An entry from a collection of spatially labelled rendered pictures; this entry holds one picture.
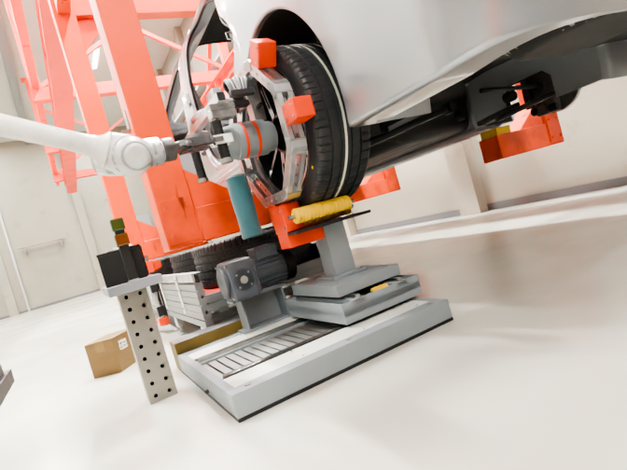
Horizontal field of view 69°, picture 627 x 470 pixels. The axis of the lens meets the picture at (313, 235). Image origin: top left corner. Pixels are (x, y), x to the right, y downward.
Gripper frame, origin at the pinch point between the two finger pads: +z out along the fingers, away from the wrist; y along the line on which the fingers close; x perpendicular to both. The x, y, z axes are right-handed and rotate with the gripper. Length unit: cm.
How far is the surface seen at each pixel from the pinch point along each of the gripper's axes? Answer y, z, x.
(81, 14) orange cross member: -254, 4, 178
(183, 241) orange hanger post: -58, -10, -29
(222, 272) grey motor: -42, -1, -46
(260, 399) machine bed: 24, -19, -79
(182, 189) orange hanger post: -59, -3, -6
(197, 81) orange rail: -608, 203, 241
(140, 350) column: -29, -41, -63
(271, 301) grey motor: -54, 21, -67
